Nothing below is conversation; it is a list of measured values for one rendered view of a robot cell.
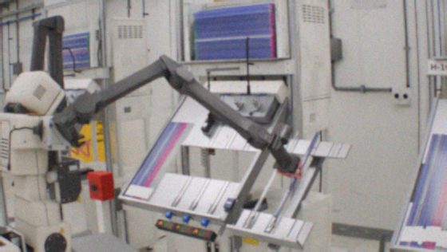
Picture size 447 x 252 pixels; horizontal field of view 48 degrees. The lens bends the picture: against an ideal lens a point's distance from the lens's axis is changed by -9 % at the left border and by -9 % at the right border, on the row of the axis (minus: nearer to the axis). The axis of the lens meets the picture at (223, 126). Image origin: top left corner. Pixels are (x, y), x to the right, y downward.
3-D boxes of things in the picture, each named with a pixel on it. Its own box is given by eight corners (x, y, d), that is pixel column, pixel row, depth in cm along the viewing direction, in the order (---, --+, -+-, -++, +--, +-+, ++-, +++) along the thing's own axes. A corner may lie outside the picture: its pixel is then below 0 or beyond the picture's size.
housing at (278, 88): (288, 112, 266) (277, 92, 257) (211, 109, 297) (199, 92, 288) (294, 100, 270) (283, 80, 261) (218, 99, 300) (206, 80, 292)
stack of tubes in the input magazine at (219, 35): (274, 57, 257) (270, 2, 253) (194, 61, 289) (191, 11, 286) (287, 57, 266) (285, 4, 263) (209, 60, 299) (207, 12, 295)
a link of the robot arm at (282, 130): (250, 144, 208) (257, 135, 200) (262, 122, 213) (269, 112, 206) (276, 160, 208) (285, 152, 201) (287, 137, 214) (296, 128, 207)
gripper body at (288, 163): (281, 157, 216) (272, 145, 211) (302, 159, 209) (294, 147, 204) (274, 170, 213) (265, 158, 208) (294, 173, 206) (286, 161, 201)
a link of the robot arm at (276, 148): (263, 149, 203) (276, 149, 200) (270, 135, 207) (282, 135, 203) (271, 160, 207) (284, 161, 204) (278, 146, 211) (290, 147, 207)
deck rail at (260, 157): (230, 228, 231) (223, 220, 227) (227, 227, 232) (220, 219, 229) (294, 105, 266) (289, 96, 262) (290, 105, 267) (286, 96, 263)
